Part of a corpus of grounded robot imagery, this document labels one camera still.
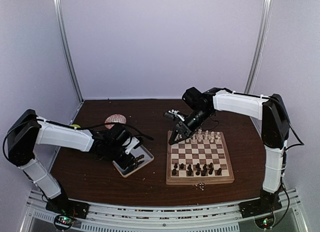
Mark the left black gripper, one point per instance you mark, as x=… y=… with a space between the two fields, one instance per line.
x=129 y=161

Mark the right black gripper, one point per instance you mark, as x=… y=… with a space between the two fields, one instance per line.
x=184 y=130

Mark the wooden chess board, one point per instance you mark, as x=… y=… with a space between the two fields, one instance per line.
x=204 y=147

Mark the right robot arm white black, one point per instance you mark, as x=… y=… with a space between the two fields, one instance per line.
x=247 y=159

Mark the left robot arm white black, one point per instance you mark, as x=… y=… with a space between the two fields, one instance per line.
x=122 y=144

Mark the metal tray wooden rim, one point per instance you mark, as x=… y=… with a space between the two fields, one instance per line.
x=136 y=152

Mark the red patterned bowl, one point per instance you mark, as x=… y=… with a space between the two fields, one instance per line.
x=117 y=118

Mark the green bowl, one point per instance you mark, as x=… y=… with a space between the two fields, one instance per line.
x=75 y=126

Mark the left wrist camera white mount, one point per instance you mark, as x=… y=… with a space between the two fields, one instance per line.
x=132 y=143

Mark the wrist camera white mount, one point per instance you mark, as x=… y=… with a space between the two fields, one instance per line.
x=174 y=115
x=132 y=143

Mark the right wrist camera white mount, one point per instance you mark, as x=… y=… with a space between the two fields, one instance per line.
x=174 y=115

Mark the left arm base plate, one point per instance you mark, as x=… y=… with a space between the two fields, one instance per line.
x=74 y=209

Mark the aluminium front rail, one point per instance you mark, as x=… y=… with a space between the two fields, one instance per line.
x=225 y=216

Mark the right aluminium frame post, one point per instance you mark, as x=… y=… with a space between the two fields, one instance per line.
x=260 y=43

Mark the aluminium frame post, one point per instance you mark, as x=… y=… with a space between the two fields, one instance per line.
x=260 y=43
x=66 y=49

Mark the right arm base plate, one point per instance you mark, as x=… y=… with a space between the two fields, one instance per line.
x=256 y=207

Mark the left aluminium frame post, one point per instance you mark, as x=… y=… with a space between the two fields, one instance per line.
x=66 y=49

